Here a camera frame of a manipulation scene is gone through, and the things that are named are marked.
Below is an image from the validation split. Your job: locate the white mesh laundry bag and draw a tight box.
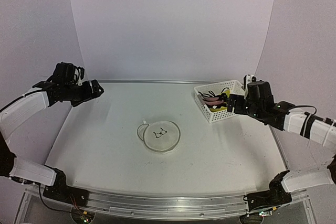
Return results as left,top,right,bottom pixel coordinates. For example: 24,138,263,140
136,121,181,153

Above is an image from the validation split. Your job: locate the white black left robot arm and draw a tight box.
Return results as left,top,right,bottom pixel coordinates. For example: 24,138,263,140
1,62,104,201

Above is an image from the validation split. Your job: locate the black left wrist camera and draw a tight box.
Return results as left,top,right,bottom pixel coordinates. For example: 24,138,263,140
74,66,85,86

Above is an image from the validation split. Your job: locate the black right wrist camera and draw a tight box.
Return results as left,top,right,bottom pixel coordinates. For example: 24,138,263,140
243,74,256,99

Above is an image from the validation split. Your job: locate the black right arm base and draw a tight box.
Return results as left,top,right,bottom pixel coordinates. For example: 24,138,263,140
243,170,292,212

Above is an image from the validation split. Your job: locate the white plastic perforated basket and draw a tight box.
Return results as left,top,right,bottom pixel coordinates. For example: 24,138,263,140
194,80,245,123

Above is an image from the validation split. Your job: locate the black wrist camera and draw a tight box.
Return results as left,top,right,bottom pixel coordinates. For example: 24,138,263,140
243,74,256,99
74,66,85,86

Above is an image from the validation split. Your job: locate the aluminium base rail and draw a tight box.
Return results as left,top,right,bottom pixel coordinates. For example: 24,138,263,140
21,186,309,220

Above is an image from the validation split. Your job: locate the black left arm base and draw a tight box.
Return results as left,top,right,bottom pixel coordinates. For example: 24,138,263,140
43,168,89,207

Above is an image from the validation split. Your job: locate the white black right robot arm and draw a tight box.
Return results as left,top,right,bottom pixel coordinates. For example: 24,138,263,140
227,81,335,205

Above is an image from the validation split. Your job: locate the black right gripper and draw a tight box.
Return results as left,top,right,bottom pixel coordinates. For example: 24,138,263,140
227,94,263,122

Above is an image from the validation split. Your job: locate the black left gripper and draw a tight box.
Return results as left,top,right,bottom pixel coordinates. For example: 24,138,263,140
64,79,104,107

